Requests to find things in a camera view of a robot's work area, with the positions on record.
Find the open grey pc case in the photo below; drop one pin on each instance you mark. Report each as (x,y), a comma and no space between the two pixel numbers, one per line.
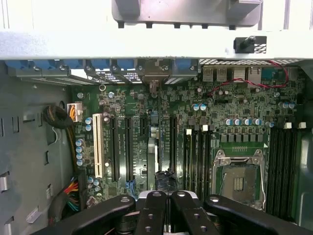
(122,46)

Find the green motherboard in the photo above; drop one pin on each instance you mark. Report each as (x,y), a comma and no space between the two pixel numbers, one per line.
(244,107)

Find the white expansion slot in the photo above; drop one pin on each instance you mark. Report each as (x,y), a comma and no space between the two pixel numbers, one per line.
(97,147)

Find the cpu socket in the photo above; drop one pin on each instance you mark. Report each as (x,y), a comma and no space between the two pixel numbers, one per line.
(238,181)

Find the grey parts rack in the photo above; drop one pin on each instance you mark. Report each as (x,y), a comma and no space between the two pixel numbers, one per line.
(183,12)

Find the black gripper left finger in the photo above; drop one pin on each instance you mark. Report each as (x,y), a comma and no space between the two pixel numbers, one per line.
(151,215)

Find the white power connector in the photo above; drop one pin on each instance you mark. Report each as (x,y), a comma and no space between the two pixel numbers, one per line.
(77,112)

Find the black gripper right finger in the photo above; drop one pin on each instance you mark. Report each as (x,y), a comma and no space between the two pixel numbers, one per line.
(188,215)

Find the black expansion slot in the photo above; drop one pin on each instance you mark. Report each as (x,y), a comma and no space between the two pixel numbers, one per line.
(173,147)
(115,147)
(129,147)

